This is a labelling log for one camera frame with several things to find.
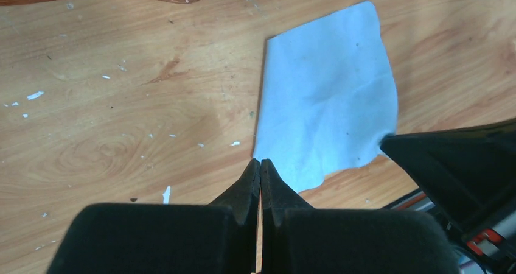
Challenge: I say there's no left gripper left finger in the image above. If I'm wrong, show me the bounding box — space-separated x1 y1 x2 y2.
47 160 260 273

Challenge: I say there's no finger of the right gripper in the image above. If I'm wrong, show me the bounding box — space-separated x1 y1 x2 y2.
380 119 515 236

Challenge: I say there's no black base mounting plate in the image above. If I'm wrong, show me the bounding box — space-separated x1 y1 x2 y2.
384 189 515 273

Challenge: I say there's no light blue cleaning cloth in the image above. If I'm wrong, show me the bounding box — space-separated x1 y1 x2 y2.
253 1 398 192

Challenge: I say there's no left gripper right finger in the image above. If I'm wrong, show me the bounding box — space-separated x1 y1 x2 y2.
260 160 459 273

